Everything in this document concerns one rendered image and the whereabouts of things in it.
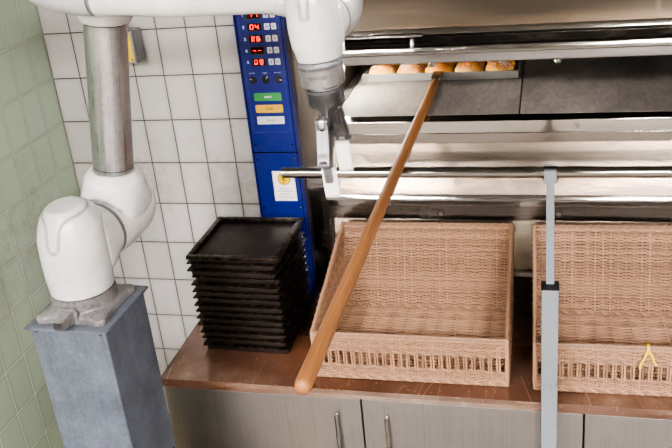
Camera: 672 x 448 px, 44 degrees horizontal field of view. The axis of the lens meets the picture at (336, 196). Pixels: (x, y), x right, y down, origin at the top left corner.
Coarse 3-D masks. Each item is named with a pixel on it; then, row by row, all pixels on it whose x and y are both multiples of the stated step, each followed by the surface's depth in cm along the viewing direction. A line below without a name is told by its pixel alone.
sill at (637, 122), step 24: (360, 120) 261; (384, 120) 259; (408, 120) 257; (432, 120) 255; (456, 120) 253; (480, 120) 251; (504, 120) 249; (528, 120) 247; (552, 120) 246; (576, 120) 244; (600, 120) 242; (624, 120) 241; (648, 120) 239
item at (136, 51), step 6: (132, 30) 258; (138, 30) 262; (132, 36) 258; (138, 36) 262; (132, 42) 258; (138, 42) 262; (132, 48) 259; (138, 48) 262; (132, 54) 260; (138, 54) 262; (144, 54) 266; (132, 60) 260; (138, 60) 262
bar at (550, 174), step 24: (288, 168) 230; (312, 168) 229; (336, 168) 227; (360, 168) 226; (384, 168) 224; (408, 168) 222; (432, 168) 221; (456, 168) 219; (480, 168) 218; (504, 168) 216; (528, 168) 215; (552, 168) 213; (576, 168) 212; (600, 168) 210; (624, 168) 209; (648, 168) 208; (552, 192) 212; (552, 216) 210; (552, 240) 208; (552, 264) 205; (552, 288) 202; (552, 312) 204; (552, 336) 206; (552, 360) 209; (552, 384) 212; (552, 408) 215; (552, 432) 218
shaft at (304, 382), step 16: (432, 80) 284; (432, 96) 270; (416, 128) 242; (400, 160) 219; (400, 176) 214; (384, 192) 201; (384, 208) 194; (368, 224) 186; (368, 240) 179; (352, 256) 173; (352, 272) 166; (352, 288) 163; (336, 304) 156; (336, 320) 152; (320, 336) 146; (320, 352) 142; (304, 368) 138; (304, 384) 135
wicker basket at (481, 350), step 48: (336, 240) 265; (384, 240) 270; (432, 240) 265; (480, 240) 261; (336, 288) 263; (384, 288) 271; (432, 288) 268; (336, 336) 234; (384, 336) 230; (432, 336) 227; (480, 336) 251; (480, 384) 229
